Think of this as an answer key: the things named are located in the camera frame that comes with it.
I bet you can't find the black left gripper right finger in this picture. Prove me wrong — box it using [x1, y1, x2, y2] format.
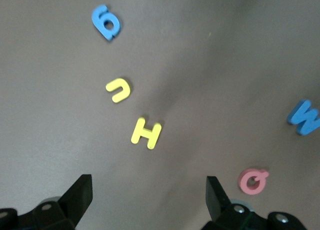
[205, 176, 268, 230]

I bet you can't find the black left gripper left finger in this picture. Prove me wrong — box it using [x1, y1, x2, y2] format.
[33, 174, 93, 230]

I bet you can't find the yellow letter H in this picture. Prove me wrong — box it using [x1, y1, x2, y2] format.
[130, 117, 162, 150]

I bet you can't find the red letter Q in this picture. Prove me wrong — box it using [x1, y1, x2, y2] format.
[237, 167, 270, 196]

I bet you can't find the yellow letter u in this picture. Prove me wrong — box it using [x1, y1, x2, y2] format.
[105, 77, 132, 103]

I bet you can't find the blue letter M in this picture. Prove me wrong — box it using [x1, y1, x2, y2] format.
[286, 99, 320, 136]

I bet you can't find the blue letter g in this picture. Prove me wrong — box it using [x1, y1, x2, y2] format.
[91, 4, 122, 42]

